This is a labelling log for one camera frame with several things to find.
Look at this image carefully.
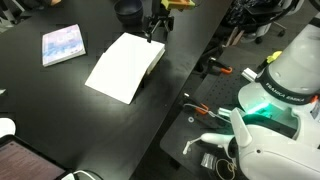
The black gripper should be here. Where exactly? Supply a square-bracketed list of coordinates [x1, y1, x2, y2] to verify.
[142, 0, 197, 44]

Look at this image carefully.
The white book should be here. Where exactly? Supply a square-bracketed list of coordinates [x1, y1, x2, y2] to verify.
[84, 31, 166, 106]

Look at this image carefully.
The pale blue paperback book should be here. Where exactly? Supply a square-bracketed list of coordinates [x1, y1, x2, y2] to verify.
[41, 23, 87, 68]

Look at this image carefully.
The black bowl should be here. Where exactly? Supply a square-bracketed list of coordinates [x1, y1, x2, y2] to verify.
[113, 0, 145, 27]

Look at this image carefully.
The orange black bar clamp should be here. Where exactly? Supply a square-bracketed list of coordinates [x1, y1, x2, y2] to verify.
[205, 56, 234, 76]
[181, 92, 211, 116]

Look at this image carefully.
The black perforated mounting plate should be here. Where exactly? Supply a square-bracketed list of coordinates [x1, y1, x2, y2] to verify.
[199, 67, 260, 114]

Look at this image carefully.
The black office chair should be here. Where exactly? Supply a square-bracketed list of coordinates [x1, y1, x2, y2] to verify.
[229, 0, 302, 47]

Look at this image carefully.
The white metal block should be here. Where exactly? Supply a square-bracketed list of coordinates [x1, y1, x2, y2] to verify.
[241, 67, 259, 83]

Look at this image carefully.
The thin metal rod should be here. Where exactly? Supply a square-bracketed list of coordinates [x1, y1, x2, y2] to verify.
[182, 102, 232, 124]

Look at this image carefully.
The black base board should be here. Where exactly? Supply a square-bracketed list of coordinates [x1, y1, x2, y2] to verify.
[159, 43, 278, 180]

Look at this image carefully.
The yellow-green plug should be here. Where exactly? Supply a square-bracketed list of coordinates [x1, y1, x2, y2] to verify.
[266, 50, 283, 65]

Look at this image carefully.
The small clear plastic bag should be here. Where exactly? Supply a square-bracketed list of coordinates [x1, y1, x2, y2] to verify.
[200, 152, 216, 170]

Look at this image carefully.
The tan rubber band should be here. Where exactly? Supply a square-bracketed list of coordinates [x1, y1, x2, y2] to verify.
[215, 157, 239, 178]

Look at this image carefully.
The white plate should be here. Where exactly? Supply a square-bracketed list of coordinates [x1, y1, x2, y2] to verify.
[0, 117, 17, 139]

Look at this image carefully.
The white handle with cord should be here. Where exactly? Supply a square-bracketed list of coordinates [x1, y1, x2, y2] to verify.
[182, 132, 236, 155]

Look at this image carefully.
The white charger cable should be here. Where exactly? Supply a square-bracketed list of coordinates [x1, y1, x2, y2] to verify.
[61, 169, 98, 180]

